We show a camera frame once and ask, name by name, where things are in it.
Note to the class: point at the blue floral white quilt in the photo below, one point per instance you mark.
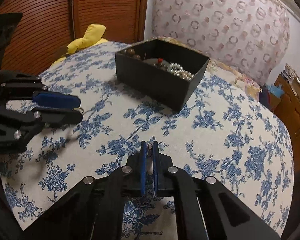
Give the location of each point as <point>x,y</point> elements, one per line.
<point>221,131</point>

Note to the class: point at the green jade bangle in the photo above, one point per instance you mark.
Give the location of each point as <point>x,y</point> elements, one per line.
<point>156,62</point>

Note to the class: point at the yellow plush toy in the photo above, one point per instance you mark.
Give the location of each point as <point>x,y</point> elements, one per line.
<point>93,36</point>

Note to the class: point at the black jewelry box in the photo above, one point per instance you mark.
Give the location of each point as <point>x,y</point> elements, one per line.
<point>156,83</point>

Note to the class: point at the brown louvered wardrobe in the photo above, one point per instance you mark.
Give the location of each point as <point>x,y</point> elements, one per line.
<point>42,29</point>

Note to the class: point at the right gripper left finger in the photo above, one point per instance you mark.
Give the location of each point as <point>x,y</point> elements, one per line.
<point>134,181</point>

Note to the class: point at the sheer patterned curtain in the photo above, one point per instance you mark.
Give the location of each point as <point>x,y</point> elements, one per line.
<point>250,36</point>

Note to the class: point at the wooden side cabinet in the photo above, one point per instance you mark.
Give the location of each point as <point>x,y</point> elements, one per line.
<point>288,111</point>

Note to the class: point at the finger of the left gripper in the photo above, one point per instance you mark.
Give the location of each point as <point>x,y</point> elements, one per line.
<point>54,117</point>
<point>56,100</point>

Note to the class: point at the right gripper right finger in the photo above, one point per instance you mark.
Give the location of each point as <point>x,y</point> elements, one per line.
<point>163,173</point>

